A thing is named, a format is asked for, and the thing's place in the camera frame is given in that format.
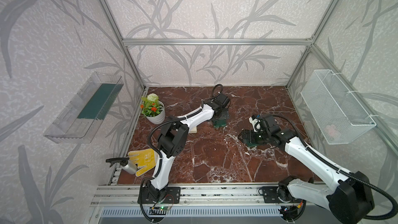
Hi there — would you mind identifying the white wire mesh basket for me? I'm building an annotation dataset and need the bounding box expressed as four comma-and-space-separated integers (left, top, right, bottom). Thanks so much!
301, 69, 376, 145

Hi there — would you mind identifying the pink object in basket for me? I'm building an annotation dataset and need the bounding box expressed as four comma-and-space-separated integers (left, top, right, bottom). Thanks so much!
325, 124, 340, 138

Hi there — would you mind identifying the clear plastic wall tray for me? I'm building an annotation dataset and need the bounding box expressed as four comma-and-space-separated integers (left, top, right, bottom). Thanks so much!
44, 72, 124, 144

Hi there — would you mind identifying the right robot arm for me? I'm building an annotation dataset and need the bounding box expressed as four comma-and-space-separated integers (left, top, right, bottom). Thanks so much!
238, 114, 398, 224

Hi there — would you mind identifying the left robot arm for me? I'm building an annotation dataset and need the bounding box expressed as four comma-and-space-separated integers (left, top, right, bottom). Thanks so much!
106, 92, 230, 199

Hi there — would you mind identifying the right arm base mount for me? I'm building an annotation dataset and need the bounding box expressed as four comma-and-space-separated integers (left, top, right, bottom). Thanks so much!
258, 186, 303, 205

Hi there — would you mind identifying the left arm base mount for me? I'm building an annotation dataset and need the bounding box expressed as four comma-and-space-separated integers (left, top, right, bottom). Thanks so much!
138, 187, 181, 204

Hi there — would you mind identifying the yellow paper tag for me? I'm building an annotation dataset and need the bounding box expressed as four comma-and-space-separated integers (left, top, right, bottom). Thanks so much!
127, 148, 159, 177

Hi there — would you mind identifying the green jewelry box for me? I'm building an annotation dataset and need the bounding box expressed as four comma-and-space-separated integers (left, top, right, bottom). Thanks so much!
211, 117, 229, 129
242, 138, 259, 148

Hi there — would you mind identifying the potted flower plant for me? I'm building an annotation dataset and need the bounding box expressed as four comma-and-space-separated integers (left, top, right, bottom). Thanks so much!
141, 93, 165, 124

